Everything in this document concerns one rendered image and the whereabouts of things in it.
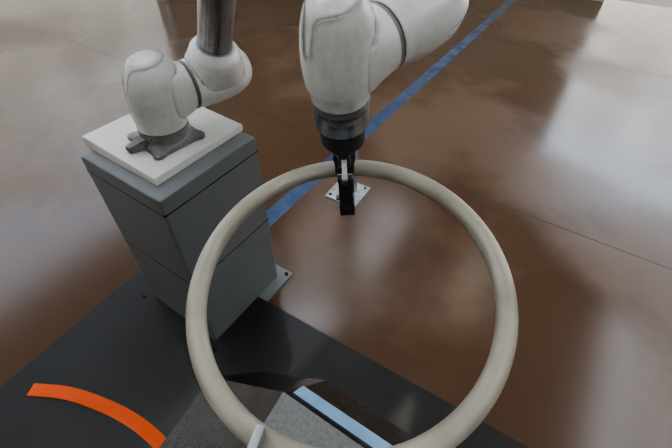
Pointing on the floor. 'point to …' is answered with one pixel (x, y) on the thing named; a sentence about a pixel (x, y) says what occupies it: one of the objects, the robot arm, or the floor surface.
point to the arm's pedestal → (195, 228)
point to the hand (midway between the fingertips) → (346, 195)
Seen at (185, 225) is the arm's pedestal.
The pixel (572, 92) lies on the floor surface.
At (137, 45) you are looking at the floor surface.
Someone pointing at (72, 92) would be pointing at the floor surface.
